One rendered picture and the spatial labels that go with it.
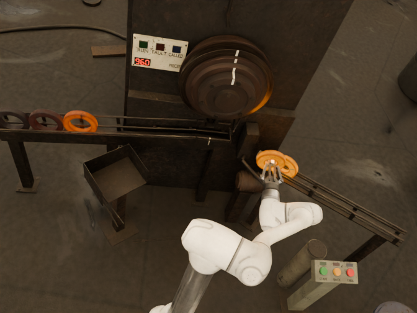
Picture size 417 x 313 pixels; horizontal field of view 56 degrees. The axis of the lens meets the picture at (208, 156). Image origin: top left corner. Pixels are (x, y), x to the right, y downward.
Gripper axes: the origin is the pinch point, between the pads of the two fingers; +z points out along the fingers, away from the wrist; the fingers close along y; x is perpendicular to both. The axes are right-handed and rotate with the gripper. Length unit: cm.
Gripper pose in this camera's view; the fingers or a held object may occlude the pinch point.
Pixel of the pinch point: (272, 159)
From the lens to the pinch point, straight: 210.9
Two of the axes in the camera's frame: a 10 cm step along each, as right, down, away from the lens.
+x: 2.0, -5.4, -8.2
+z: 1.2, -8.1, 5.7
